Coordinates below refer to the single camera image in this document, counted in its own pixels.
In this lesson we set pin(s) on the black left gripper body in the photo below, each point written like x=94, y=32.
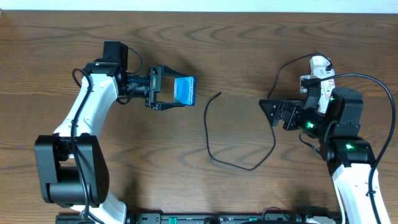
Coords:
x=153, y=87

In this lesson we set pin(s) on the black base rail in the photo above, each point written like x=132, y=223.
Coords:
x=269, y=215

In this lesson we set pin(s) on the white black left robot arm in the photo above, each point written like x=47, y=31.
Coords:
x=71, y=166

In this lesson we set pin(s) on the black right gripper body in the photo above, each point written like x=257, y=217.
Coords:
x=288, y=114

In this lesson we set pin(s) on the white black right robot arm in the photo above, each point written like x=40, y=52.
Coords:
x=332, y=117

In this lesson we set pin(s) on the white usb charger adapter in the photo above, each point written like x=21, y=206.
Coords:
x=321, y=67

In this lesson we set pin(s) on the white power strip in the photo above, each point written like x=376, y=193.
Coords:
x=326, y=88

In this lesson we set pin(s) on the blue Galaxy smartphone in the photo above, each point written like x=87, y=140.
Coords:
x=185, y=90

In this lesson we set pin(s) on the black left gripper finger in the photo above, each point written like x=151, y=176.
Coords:
x=161, y=106
x=169, y=72

